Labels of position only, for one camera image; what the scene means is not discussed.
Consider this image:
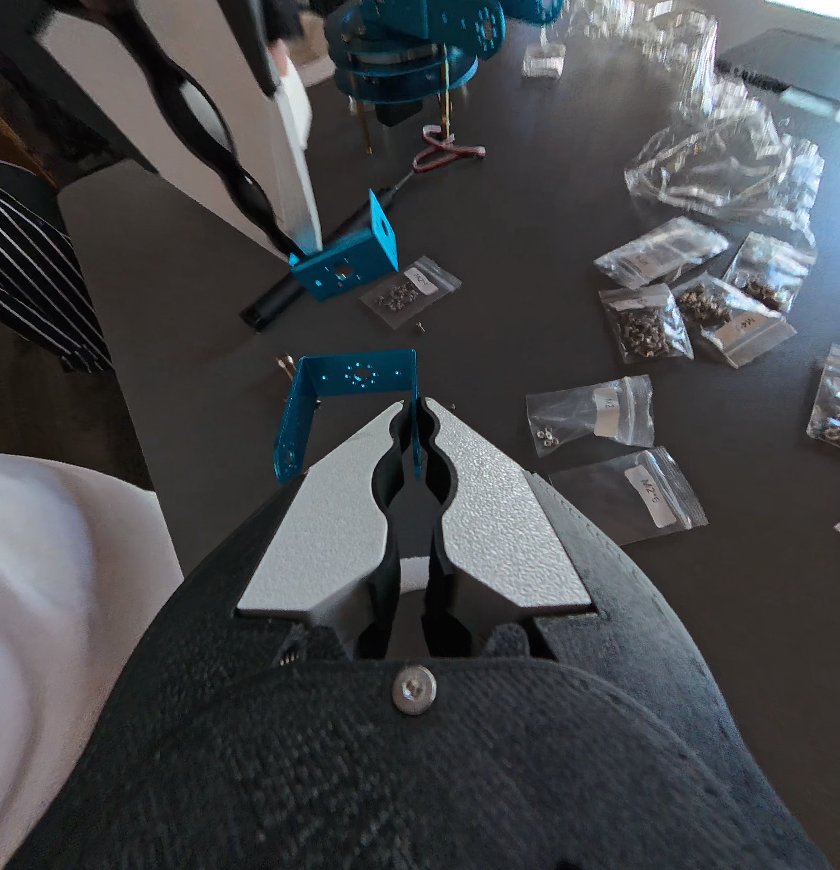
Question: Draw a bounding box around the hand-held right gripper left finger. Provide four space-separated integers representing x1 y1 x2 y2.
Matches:
237 400 406 659

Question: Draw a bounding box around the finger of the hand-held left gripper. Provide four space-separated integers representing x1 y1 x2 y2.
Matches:
138 0 322 252
39 0 295 261

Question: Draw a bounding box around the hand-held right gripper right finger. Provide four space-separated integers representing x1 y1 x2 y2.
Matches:
420 396 593 659

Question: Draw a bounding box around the small blue metal bracket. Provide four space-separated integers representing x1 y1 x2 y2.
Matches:
290 189 401 304

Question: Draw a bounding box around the large blue U bracket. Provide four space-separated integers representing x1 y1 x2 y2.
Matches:
274 349 424 485

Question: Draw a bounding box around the dark desk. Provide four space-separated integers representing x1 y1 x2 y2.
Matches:
56 0 840 681

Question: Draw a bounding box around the nearly empty labelled zip bag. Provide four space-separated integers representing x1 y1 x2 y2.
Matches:
548 446 709 547

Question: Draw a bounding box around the black electric screwdriver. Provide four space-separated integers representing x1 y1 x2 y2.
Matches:
239 170 421 333

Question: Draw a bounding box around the zip bag with few nuts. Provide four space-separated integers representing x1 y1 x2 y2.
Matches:
526 375 656 458

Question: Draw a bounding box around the clear zip bag of screws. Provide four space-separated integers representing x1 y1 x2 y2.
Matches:
722 232 819 314
671 272 799 369
598 282 695 365
359 256 462 331

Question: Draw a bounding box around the metal cross wrench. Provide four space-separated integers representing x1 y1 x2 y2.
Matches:
275 352 323 411

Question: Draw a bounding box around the striped black jacket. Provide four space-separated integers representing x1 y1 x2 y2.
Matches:
0 155 115 373

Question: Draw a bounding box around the labelled clear zip bag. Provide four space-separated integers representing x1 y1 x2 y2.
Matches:
594 217 731 289

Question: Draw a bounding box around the clear zip bag of nuts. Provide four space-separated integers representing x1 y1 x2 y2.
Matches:
806 344 840 455

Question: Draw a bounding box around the red white servo cable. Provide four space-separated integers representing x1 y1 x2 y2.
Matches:
412 126 489 172

